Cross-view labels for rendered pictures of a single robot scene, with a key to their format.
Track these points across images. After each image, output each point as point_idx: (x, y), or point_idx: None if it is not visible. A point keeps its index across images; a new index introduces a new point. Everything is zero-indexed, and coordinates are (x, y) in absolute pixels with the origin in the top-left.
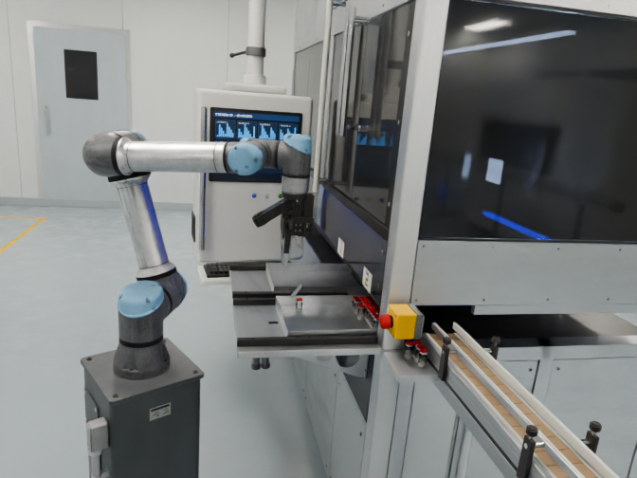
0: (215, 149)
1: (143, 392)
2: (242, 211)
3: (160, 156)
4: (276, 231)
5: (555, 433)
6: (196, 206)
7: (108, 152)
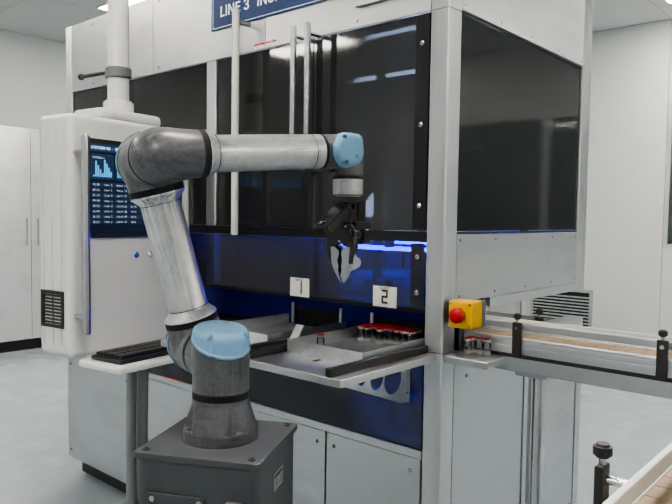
0: (317, 140)
1: (272, 449)
2: (124, 276)
3: (260, 148)
4: (162, 301)
5: (647, 349)
6: (68, 274)
7: (201, 144)
